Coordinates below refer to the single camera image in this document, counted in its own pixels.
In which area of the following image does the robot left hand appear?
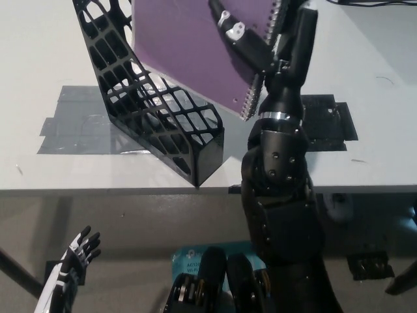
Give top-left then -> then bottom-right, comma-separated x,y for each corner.
34,225 -> 102,313

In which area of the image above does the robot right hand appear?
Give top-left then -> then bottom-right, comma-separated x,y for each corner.
208,0 -> 319,117

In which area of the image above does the purple spiral notebook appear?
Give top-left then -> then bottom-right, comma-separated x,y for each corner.
131,0 -> 289,123

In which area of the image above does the black lattice magazine stand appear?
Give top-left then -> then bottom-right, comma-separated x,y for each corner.
72,0 -> 226,189

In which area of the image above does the black table leg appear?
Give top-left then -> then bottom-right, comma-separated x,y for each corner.
0,247 -> 45,297
384,255 -> 417,296

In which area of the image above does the square black tape patch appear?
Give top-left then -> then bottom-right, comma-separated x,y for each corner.
298,94 -> 359,153

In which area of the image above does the teal router box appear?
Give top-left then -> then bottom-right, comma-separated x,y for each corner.
171,241 -> 262,278

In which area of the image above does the large grey tape patch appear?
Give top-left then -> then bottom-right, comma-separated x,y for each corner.
36,85 -> 225,156

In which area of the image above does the black device with cable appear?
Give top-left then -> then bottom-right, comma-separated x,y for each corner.
338,0 -> 417,6

